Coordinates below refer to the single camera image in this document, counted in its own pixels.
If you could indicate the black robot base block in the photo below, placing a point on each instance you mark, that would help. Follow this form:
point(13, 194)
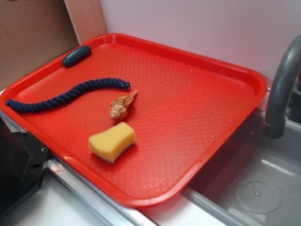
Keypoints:
point(23, 160)

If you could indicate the brown spiral seashell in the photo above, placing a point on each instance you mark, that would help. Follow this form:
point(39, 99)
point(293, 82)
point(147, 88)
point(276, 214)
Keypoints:
point(119, 107)

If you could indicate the red plastic tray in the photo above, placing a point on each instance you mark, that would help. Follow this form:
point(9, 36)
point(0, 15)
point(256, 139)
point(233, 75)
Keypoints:
point(187, 106)

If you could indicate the yellow sponge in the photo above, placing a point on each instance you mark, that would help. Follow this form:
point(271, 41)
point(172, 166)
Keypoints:
point(110, 144)

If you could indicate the dark green oval stone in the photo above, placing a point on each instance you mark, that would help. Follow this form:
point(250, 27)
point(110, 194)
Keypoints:
point(77, 55)

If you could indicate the grey plastic sink basin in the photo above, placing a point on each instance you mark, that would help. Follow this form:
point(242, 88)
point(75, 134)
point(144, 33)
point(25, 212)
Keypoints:
point(252, 180)

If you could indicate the grey sink faucet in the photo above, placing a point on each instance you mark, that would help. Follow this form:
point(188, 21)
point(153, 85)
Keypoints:
point(284, 100)

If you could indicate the brown cardboard panel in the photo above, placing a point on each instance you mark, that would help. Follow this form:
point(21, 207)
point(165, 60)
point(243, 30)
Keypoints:
point(34, 32)

